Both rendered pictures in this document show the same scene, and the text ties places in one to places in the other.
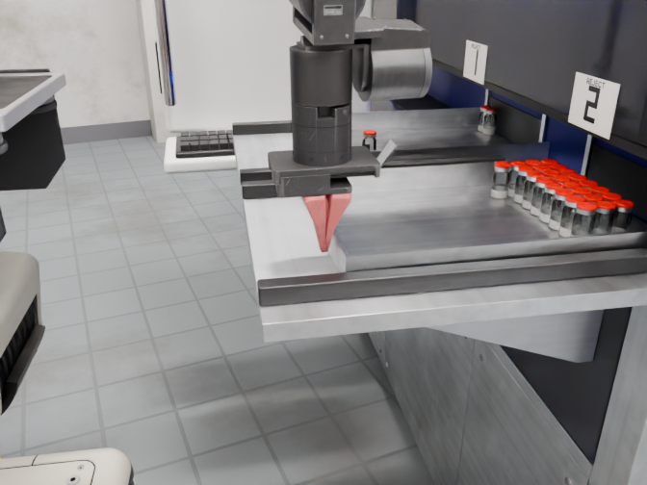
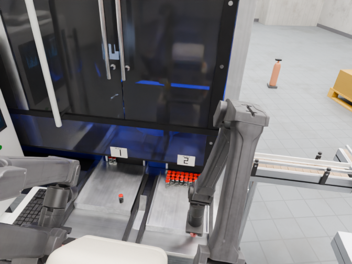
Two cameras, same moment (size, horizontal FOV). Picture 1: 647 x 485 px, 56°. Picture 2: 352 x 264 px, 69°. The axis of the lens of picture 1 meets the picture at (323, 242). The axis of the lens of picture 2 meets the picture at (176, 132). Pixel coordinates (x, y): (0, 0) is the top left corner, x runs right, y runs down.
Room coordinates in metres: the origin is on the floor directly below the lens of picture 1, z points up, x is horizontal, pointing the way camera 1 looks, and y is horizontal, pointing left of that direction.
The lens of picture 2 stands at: (0.47, 0.65, 1.82)
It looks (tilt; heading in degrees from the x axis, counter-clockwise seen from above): 33 degrees down; 286
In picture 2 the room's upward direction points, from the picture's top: 3 degrees clockwise
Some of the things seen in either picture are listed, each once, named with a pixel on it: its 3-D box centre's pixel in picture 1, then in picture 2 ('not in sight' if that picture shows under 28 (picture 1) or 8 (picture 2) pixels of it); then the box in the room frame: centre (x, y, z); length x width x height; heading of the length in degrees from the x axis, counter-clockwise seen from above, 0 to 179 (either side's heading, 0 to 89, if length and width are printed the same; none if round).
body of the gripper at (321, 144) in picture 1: (322, 139); (195, 217); (0.57, 0.00, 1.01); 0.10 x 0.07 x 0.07; 100
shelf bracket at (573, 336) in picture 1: (459, 321); not in sight; (0.59, -0.16, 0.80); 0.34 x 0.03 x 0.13; 100
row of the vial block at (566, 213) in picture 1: (546, 199); (183, 183); (0.69, -0.27, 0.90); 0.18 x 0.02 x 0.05; 11
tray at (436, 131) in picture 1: (418, 137); (114, 182); (1.02, -0.16, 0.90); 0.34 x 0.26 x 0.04; 100
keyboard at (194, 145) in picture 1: (269, 139); (29, 221); (1.30, 0.12, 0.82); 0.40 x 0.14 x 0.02; 102
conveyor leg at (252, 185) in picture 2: not in sight; (243, 218); (0.34, -0.54, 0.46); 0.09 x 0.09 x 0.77; 10
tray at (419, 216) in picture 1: (460, 212); (180, 200); (0.67, -0.16, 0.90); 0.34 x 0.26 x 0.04; 101
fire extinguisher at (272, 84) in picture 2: not in sight; (275, 73); (0.08, -4.19, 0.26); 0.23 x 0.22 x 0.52; 57
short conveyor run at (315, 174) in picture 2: not in sight; (285, 166); (0.20, -0.57, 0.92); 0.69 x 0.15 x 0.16; 10
